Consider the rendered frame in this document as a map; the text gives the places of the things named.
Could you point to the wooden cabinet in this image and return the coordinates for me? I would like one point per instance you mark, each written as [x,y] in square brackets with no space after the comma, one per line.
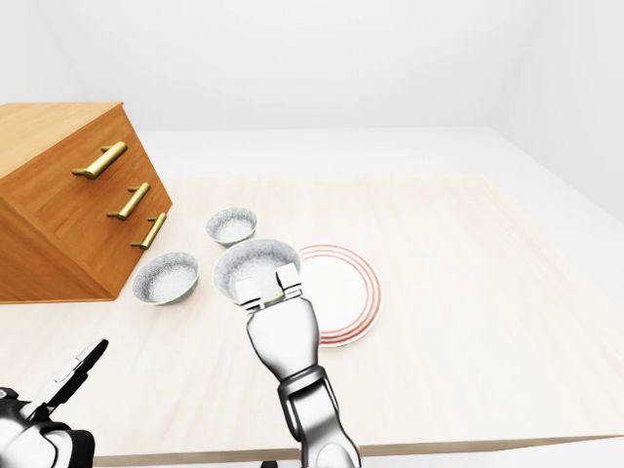
[29,263]

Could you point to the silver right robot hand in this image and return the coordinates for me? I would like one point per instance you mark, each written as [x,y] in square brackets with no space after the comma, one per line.
[285,336]

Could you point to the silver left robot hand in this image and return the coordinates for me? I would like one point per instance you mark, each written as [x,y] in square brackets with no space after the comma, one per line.
[58,390]

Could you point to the small patterned bowl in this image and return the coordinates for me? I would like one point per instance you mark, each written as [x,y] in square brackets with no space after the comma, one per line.
[231,225]

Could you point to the large wooden drawer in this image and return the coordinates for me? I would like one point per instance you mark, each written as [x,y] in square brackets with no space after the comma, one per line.
[58,195]

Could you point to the small wooden drawer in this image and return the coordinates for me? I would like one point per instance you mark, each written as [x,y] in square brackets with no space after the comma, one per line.
[122,263]

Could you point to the white plate with red rings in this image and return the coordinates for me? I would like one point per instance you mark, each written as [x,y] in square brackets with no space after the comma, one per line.
[336,297]

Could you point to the small dark shape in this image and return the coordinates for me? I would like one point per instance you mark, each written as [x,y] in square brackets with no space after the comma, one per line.
[269,464]

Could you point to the medium wooden drawer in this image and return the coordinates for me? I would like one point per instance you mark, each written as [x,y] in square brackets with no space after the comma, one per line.
[90,234]

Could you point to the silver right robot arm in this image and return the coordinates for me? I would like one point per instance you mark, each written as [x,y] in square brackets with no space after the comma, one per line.
[317,419]

